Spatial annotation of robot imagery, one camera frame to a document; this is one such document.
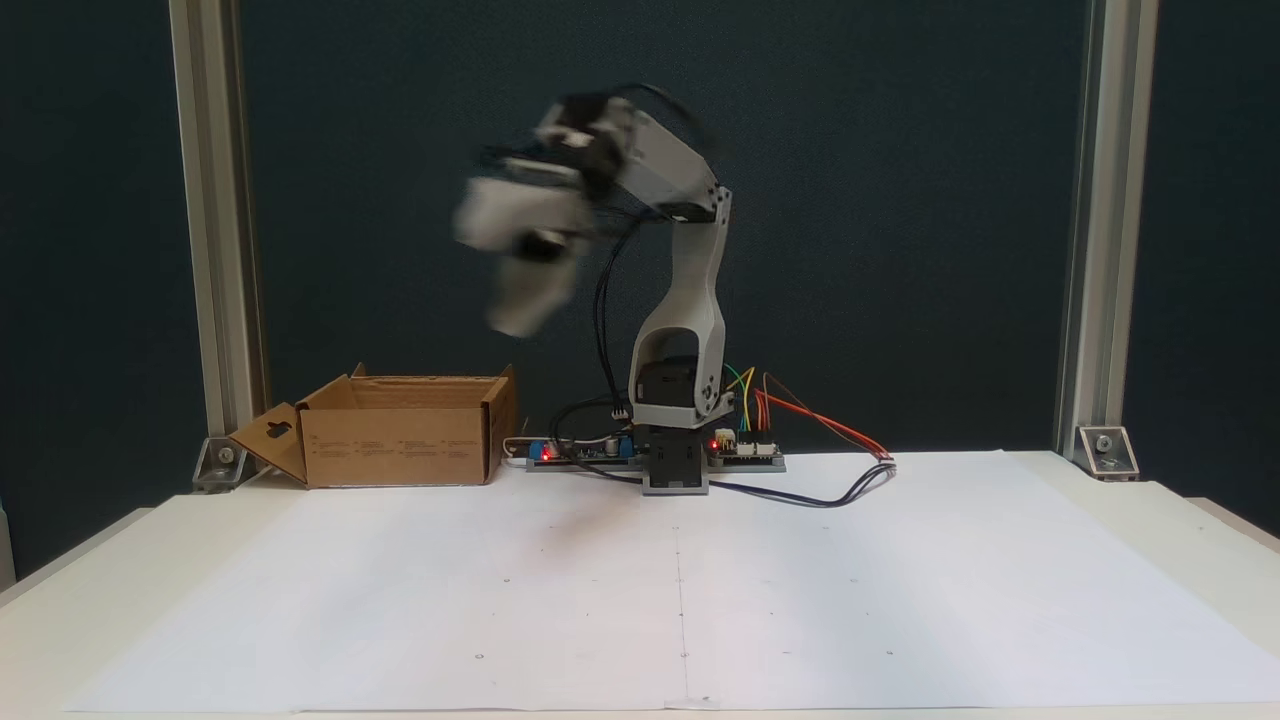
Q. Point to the aluminium frame post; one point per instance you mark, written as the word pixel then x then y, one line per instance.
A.
pixel 215 250
pixel 1105 250

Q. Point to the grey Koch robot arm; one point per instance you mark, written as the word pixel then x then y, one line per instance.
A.
pixel 690 300

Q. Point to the brown cardboard box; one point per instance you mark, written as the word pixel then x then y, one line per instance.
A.
pixel 400 450

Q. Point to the blue circuit board red LED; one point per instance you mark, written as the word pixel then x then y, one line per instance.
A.
pixel 580 452

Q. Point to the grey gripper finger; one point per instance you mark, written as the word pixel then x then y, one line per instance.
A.
pixel 530 295

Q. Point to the metal corner bracket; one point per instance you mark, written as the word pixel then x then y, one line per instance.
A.
pixel 222 462
pixel 1105 450

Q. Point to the white paper sheet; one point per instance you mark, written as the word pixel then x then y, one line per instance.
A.
pixel 900 600

